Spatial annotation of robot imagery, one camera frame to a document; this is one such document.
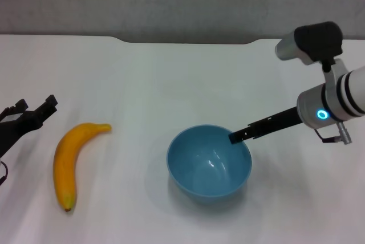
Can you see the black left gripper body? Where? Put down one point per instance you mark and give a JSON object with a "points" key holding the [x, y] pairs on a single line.
{"points": [[17, 131]]}

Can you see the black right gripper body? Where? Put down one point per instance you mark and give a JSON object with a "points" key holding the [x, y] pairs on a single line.
{"points": [[273, 122]]}

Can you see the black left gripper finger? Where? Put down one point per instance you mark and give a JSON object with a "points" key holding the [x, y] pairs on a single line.
{"points": [[47, 107], [20, 107]]}

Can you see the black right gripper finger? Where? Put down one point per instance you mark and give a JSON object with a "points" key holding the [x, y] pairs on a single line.
{"points": [[239, 136]]}

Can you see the blue plastic bowl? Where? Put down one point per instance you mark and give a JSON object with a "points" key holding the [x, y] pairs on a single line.
{"points": [[199, 167]]}

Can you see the yellow banana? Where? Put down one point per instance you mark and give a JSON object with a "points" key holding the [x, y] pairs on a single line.
{"points": [[65, 164]]}

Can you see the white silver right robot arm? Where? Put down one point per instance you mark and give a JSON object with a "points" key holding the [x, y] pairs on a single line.
{"points": [[336, 98]]}

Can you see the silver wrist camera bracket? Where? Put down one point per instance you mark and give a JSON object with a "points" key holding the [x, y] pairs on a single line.
{"points": [[335, 71]]}

